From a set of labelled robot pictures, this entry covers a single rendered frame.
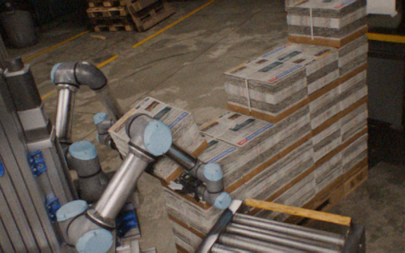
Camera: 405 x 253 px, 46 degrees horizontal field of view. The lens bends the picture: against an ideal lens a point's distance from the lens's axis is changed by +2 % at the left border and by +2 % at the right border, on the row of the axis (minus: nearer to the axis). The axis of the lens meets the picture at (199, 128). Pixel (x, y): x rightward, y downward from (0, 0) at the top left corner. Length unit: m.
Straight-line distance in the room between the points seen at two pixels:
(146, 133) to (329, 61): 1.48
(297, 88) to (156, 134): 1.20
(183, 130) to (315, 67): 0.93
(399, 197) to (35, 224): 2.33
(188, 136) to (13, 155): 0.78
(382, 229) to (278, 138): 0.92
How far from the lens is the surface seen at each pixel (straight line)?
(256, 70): 2.69
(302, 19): 3.01
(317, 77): 2.79
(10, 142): 1.90
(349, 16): 2.95
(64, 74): 2.40
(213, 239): 1.89
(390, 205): 3.35
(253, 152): 2.50
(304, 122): 2.79
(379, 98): 3.76
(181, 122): 2.16
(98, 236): 1.70
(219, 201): 1.97
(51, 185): 2.03
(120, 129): 2.33
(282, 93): 2.56
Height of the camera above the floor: 2.01
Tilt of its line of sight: 26 degrees down
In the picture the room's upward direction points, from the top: 10 degrees counter-clockwise
